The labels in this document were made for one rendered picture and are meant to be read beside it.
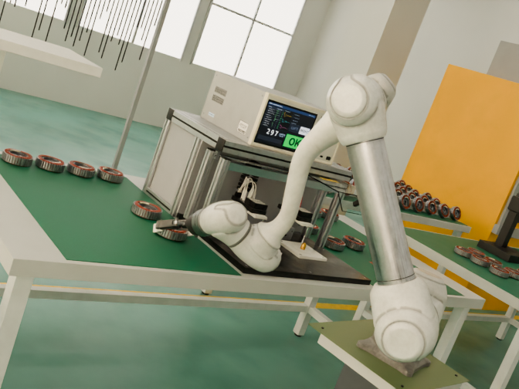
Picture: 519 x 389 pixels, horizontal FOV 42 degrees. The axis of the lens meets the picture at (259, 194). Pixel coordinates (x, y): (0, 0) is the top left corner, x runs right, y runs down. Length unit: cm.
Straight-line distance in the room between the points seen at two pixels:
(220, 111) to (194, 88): 701
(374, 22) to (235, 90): 407
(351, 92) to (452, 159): 462
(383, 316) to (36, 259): 91
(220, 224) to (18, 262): 58
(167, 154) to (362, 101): 122
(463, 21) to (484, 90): 287
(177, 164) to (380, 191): 112
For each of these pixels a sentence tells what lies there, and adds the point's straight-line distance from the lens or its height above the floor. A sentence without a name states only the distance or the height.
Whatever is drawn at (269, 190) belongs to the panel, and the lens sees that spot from 279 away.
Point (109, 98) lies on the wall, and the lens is 919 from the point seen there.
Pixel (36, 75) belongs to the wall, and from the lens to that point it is 880.
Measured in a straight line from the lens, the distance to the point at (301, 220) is 267.
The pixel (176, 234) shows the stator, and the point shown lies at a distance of 230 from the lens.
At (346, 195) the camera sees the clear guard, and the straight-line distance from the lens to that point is 255.
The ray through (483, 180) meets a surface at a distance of 606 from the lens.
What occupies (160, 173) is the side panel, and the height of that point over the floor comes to 86.
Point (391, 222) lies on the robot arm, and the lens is 175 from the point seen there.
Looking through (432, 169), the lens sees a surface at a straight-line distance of 637.
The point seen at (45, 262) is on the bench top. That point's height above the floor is 74.
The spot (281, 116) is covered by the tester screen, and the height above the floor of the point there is 125.
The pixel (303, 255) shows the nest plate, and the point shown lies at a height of 78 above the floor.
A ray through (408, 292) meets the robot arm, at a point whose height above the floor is 101.
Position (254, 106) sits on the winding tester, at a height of 125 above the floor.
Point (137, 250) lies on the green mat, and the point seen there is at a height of 75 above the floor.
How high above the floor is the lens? 144
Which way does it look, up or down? 11 degrees down
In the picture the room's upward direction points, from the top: 20 degrees clockwise
